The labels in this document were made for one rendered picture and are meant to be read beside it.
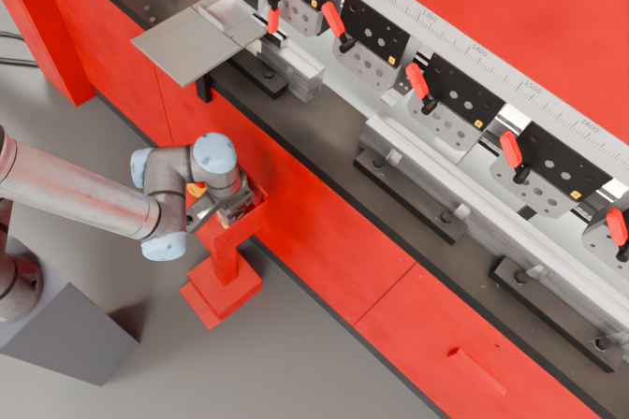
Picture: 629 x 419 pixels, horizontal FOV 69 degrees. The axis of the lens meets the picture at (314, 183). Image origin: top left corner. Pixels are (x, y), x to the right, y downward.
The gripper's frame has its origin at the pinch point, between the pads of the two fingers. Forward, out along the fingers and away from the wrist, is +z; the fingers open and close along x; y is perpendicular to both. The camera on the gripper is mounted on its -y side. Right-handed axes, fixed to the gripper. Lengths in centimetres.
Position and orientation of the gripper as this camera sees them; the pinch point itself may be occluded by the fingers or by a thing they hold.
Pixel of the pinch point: (225, 221)
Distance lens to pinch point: 118.1
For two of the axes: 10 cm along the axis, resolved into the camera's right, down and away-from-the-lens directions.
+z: -0.7, 4.3, 9.0
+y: 7.4, -5.8, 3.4
